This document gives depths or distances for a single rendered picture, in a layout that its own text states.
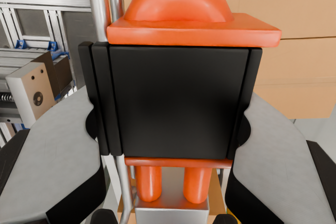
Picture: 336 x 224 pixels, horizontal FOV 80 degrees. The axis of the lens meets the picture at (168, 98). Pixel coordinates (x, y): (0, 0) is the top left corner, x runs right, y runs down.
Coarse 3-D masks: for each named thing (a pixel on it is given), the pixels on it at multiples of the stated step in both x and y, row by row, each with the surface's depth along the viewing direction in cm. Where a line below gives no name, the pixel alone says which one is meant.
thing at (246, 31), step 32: (128, 32) 8; (160, 32) 8; (192, 32) 8; (224, 32) 8; (256, 32) 8; (128, 64) 9; (160, 64) 9; (192, 64) 9; (224, 64) 9; (256, 64) 9; (128, 96) 10; (160, 96) 10; (192, 96) 10; (224, 96) 10; (128, 128) 11; (160, 128) 11; (192, 128) 11; (224, 128) 11; (128, 160) 12; (160, 160) 12; (192, 160) 12; (224, 160) 12
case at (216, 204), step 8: (216, 176) 87; (216, 184) 84; (208, 192) 81; (216, 192) 81; (120, 200) 77; (208, 200) 78; (216, 200) 78; (120, 208) 74; (216, 208) 75; (224, 208) 75; (120, 216) 74; (208, 216) 73
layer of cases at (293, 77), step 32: (128, 0) 75; (256, 0) 74; (288, 0) 73; (320, 0) 73; (288, 32) 79; (320, 32) 79; (288, 64) 86; (320, 64) 85; (288, 96) 94; (320, 96) 93
